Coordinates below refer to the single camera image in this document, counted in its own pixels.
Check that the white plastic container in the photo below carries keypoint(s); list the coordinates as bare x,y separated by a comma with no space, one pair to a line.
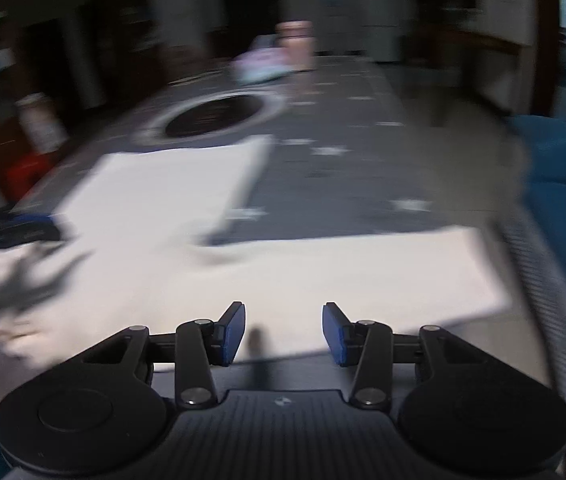
40,122

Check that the white refrigerator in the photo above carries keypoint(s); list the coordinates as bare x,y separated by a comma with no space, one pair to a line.
378,15

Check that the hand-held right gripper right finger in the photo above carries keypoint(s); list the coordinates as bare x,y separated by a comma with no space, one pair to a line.
335,332

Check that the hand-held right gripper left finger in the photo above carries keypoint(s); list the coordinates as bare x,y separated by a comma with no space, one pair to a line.
233,332

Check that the cream fleece garment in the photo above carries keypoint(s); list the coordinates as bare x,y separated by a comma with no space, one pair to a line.
273,270

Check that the wooden side table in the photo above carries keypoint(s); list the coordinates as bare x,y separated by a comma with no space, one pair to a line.
478,42

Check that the pink insulated bottle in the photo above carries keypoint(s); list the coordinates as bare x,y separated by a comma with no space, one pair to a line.
297,45

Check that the grey ribbed cloth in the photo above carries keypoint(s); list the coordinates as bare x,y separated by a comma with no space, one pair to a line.
548,320

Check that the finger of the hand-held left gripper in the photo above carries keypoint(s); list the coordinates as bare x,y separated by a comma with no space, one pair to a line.
13,232

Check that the grey star-print tablecloth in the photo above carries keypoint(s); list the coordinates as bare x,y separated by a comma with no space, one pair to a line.
338,170

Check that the blue cushion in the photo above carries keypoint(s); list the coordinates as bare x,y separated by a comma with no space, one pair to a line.
563,160

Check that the red stool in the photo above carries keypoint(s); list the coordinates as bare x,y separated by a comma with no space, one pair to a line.
28,172

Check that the pastel tissue pack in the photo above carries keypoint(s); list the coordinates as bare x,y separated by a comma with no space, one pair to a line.
260,70
265,47

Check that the round built-in induction cooker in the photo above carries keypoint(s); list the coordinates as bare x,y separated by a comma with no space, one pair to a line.
213,116

